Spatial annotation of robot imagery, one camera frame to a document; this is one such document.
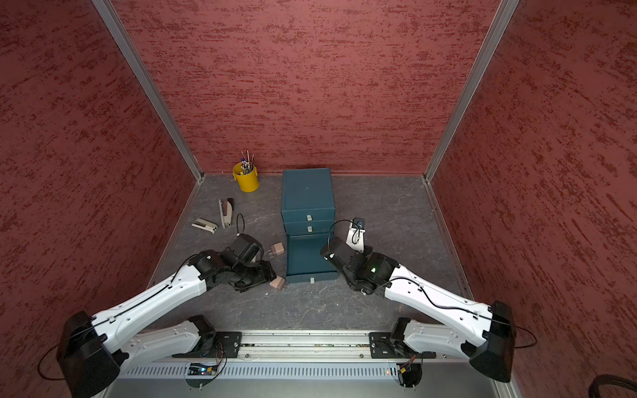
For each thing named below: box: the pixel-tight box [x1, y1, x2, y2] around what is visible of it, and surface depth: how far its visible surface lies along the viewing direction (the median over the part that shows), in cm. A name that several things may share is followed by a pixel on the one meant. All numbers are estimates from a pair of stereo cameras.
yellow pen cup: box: [232, 162, 260, 194], surface depth 112 cm
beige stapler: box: [218, 197, 234, 229], surface depth 106 cm
